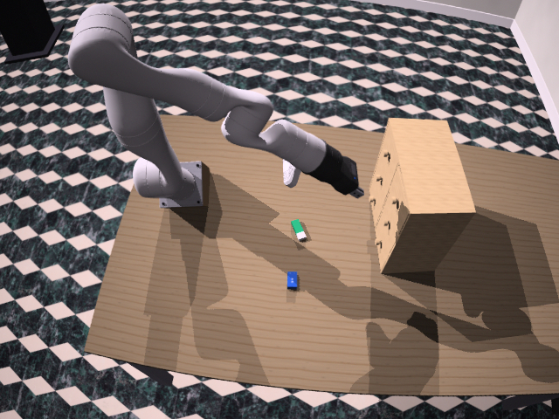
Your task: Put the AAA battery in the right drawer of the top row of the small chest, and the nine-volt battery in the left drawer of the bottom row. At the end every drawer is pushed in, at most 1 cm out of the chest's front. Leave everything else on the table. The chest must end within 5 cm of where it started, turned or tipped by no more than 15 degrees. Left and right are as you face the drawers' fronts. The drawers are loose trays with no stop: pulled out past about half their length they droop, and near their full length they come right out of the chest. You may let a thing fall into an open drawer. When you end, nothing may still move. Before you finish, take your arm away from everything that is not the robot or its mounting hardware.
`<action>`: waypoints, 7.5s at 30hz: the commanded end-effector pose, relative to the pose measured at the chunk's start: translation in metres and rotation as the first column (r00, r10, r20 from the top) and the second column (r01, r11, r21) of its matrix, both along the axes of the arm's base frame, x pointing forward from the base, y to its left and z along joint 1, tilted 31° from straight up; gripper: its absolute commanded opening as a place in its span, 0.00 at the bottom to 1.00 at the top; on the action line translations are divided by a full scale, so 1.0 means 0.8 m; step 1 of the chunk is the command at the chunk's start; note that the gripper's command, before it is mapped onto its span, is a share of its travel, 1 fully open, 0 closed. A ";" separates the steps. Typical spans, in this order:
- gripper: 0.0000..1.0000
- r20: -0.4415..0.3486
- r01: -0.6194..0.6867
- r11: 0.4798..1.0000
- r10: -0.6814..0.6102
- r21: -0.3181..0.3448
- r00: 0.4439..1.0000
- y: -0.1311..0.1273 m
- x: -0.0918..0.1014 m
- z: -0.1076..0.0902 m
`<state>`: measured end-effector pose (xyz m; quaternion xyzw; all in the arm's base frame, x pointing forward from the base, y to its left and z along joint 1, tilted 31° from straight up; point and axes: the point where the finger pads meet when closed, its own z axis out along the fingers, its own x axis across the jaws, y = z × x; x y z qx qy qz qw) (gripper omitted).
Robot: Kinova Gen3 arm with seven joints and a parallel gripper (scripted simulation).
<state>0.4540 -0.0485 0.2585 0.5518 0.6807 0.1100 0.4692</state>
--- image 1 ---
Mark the green and white eraser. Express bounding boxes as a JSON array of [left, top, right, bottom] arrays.
[[291, 219, 306, 241]]

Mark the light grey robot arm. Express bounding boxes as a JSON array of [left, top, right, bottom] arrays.
[[68, 3, 307, 201]]

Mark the blue nine-volt battery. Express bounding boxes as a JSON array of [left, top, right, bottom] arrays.
[[287, 271, 297, 289]]

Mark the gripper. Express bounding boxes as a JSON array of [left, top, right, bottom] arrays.
[[283, 132, 364, 199]]

